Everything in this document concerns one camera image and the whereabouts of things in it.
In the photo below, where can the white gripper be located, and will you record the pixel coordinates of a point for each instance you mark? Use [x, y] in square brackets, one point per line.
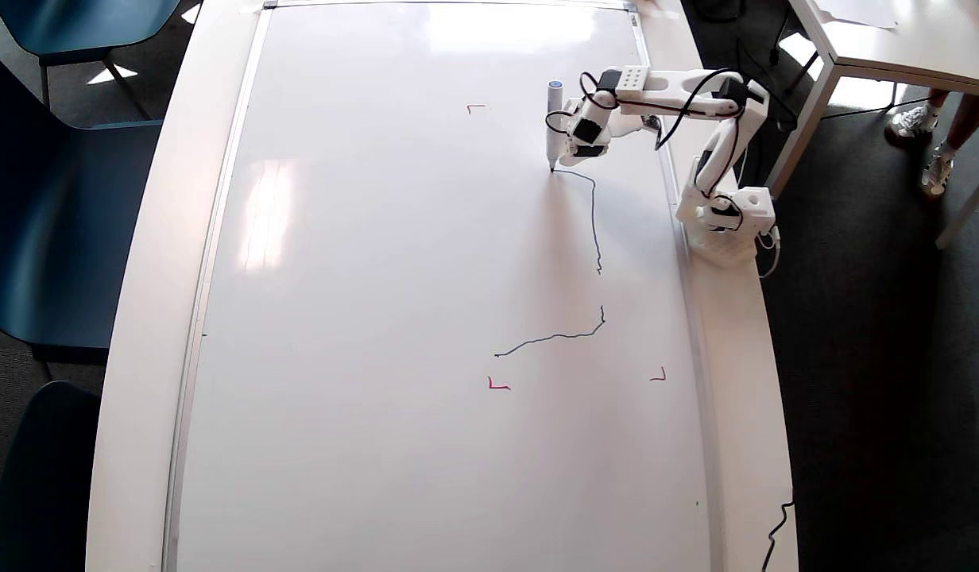
[574, 148]

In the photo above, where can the white marker pen blue cap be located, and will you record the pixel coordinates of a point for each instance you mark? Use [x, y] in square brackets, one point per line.
[554, 119]

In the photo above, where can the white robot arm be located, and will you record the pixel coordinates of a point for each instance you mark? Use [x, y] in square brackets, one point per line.
[632, 78]

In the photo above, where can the large white whiteboard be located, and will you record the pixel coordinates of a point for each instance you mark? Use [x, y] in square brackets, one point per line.
[378, 318]

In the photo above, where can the white paper sheet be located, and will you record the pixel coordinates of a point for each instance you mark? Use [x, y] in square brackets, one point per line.
[855, 12]

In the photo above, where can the white sneaker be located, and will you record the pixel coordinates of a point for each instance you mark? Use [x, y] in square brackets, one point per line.
[911, 123]
[937, 171]

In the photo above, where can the white side table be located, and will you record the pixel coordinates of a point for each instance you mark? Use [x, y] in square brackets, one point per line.
[919, 48]

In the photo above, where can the bare person leg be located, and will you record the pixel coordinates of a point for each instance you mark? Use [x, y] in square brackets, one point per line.
[970, 119]
[938, 98]

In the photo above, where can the blue chair with metal legs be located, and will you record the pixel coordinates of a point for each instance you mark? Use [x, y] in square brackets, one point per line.
[76, 24]

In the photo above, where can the dark blue chair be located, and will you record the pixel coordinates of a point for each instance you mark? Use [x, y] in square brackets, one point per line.
[44, 477]
[44, 238]

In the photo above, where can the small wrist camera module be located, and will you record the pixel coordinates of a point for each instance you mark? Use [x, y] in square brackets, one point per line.
[653, 123]

